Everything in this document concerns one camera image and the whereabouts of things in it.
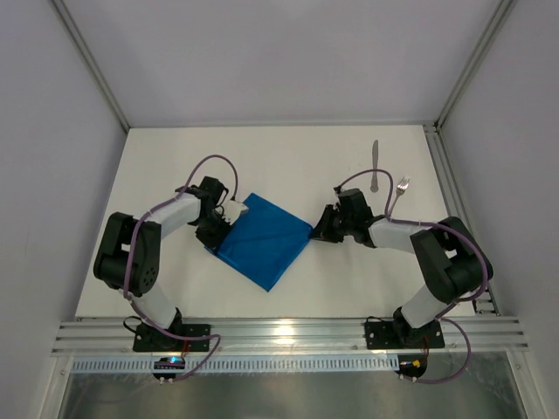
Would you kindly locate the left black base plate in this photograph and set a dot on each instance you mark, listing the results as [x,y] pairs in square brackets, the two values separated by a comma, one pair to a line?
[192,337]

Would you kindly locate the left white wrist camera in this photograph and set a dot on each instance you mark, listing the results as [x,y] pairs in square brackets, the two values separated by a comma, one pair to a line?
[233,210]

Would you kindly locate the aluminium frame post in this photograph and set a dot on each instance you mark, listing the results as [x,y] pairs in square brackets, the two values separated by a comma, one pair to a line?
[485,41]
[85,54]

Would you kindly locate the blue cloth napkin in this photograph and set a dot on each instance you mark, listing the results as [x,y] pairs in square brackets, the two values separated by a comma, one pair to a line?
[264,242]

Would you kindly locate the right black connector box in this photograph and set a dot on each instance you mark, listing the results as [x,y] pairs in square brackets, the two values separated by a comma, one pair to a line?
[412,370]

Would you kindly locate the silver table knife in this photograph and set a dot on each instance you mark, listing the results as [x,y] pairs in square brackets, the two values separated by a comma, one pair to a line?
[374,187]

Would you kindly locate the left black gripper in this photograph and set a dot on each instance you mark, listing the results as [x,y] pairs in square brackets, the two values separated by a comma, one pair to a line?
[214,230]

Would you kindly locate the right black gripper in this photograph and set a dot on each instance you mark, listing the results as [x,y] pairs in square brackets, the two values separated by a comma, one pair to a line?
[328,223]

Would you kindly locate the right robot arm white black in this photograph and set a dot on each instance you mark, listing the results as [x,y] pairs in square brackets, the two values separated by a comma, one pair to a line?
[450,261]

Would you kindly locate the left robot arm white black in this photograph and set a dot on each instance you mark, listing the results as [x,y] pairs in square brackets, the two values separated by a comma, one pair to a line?
[128,258]

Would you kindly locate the black connector box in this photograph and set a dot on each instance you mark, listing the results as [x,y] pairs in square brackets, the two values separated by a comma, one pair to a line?
[168,368]
[412,370]

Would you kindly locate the right aluminium side rail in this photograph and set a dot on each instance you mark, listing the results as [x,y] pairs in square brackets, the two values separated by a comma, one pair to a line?
[485,304]

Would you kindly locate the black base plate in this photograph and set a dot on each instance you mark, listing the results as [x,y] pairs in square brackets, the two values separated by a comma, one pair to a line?
[192,337]
[390,334]

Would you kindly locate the left black connector box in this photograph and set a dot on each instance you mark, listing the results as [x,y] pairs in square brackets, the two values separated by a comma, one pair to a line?
[168,368]

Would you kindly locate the left aluminium frame post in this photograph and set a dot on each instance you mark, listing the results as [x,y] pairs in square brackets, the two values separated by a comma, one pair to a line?
[85,54]

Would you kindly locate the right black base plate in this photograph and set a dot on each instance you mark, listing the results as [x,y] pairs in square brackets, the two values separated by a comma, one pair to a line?
[390,334]

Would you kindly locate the aluminium front rail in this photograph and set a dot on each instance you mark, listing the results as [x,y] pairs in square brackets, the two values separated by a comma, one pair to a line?
[105,336]

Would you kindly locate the silver fork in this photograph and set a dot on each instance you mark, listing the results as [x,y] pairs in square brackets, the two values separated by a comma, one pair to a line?
[401,188]

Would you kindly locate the right aluminium frame post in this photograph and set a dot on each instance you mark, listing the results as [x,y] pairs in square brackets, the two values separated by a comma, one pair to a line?
[485,41]

